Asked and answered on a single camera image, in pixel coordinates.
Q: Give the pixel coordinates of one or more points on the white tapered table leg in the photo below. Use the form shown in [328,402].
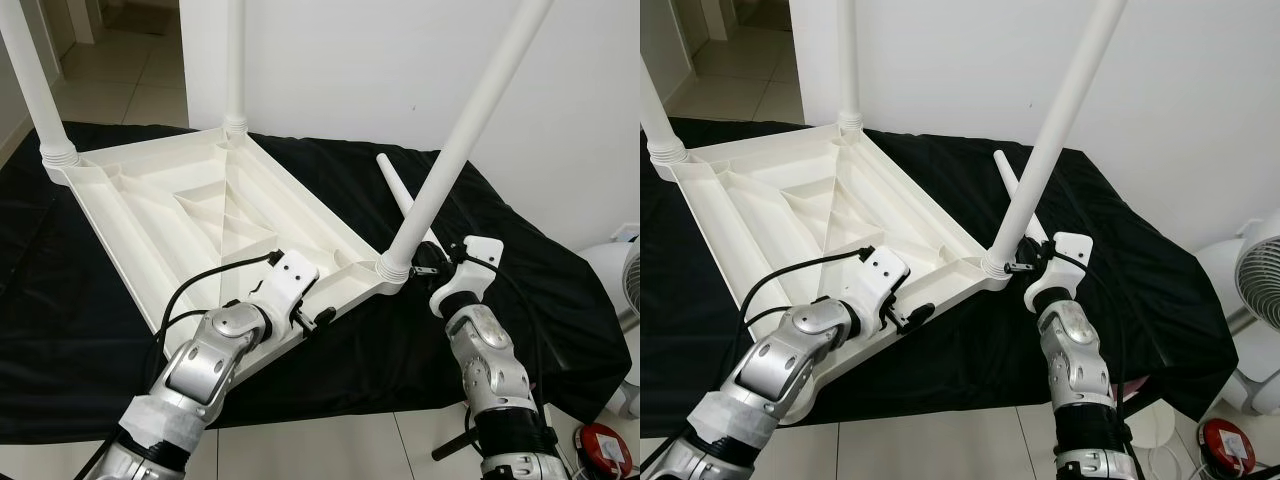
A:
[25,70]
[1010,185]
[398,190]
[1060,120]
[236,60]
[848,60]
[655,120]
[470,120]

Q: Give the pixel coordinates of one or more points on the white plastic children table top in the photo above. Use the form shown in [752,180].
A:
[150,220]
[760,210]

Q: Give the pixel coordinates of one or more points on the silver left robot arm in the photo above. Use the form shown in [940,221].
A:
[215,350]
[810,340]

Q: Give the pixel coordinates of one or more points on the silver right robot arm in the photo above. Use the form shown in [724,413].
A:
[1075,350]
[490,350]

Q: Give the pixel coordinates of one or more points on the black table cloth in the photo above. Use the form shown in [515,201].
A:
[540,300]
[1150,300]

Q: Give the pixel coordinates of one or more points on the black metal table leg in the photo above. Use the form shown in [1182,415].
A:
[455,448]

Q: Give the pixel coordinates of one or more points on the red round floor device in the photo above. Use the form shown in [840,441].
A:
[605,448]
[1228,445]

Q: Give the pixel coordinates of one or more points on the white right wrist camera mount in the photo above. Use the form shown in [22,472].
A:
[1070,245]
[480,250]

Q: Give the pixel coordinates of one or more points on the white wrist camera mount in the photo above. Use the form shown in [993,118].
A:
[290,280]
[1070,245]
[480,250]
[885,275]

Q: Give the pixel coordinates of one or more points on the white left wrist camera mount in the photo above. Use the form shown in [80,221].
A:
[885,275]
[290,280]

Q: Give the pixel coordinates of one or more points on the white door frame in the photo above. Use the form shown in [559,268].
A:
[710,20]
[75,20]

